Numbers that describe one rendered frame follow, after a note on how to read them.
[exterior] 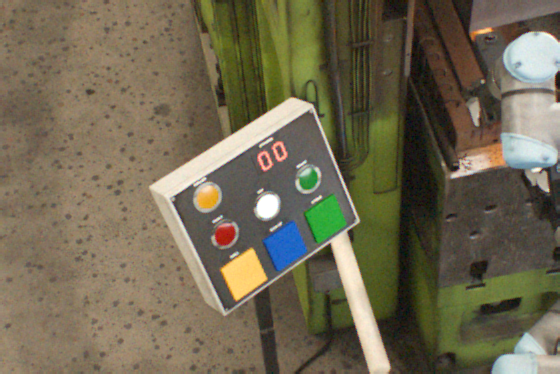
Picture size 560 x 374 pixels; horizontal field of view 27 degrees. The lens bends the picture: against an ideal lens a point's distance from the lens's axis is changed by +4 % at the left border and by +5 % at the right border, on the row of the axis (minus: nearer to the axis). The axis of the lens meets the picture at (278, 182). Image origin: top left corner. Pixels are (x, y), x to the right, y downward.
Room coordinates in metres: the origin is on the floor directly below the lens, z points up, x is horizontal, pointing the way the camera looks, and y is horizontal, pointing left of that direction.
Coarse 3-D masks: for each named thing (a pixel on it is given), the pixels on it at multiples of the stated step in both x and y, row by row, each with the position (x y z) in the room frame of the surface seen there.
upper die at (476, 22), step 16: (464, 0) 1.50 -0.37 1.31; (480, 0) 1.46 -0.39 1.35; (496, 0) 1.47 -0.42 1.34; (512, 0) 1.47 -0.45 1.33; (528, 0) 1.47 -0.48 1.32; (544, 0) 1.48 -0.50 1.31; (464, 16) 1.49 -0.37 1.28; (480, 16) 1.46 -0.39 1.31; (496, 16) 1.47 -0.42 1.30; (512, 16) 1.47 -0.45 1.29; (528, 16) 1.48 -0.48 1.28
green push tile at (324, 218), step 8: (328, 200) 1.28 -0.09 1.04; (336, 200) 1.29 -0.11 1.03; (312, 208) 1.27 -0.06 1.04; (320, 208) 1.27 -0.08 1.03; (328, 208) 1.27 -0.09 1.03; (336, 208) 1.28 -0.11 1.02; (304, 216) 1.26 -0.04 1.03; (312, 216) 1.26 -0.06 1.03; (320, 216) 1.26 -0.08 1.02; (328, 216) 1.26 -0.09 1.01; (336, 216) 1.27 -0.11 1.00; (312, 224) 1.25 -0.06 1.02; (320, 224) 1.25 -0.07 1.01; (328, 224) 1.25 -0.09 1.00; (336, 224) 1.26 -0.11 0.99; (344, 224) 1.26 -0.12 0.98; (312, 232) 1.24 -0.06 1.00; (320, 232) 1.24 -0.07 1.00; (328, 232) 1.24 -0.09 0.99; (320, 240) 1.23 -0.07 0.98
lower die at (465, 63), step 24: (432, 0) 1.83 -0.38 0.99; (432, 24) 1.77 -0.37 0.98; (456, 24) 1.75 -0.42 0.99; (432, 48) 1.70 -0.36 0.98; (456, 48) 1.68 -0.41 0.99; (456, 72) 1.62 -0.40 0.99; (480, 72) 1.61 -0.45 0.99; (456, 96) 1.56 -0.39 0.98; (456, 120) 1.49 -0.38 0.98; (456, 144) 1.46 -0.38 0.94; (480, 144) 1.47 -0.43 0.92
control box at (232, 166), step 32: (256, 128) 1.37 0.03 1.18; (288, 128) 1.35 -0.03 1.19; (320, 128) 1.37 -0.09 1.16; (192, 160) 1.32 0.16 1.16; (224, 160) 1.29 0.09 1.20; (256, 160) 1.30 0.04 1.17; (288, 160) 1.32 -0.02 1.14; (320, 160) 1.33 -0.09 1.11; (160, 192) 1.24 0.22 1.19; (192, 192) 1.23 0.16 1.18; (224, 192) 1.25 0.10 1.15; (256, 192) 1.26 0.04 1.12; (288, 192) 1.28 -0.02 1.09; (320, 192) 1.29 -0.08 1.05; (192, 224) 1.19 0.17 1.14; (256, 224) 1.22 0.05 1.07; (352, 224) 1.27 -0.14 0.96; (192, 256) 1.17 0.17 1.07; (224, 256) 1.17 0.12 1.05; (224, 288) 1.13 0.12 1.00; (256, 288) 1.14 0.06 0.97
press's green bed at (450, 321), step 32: (416, 256) 1.58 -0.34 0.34; (416, 288) 1.56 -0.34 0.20; (448, 288) 1.40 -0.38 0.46; (480, 288) 1.42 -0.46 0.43; (512, 288) 1.43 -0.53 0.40; (544, 288) 1.44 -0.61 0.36; (416, 320) 1.55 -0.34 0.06; (448, 320) 1.41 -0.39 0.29; (480, 320) 1.47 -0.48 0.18; (512, 320) 1.47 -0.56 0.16; (448, 352) 1.45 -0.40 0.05; (480, 352) 1.42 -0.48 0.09; (512, 352) 1.43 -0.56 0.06
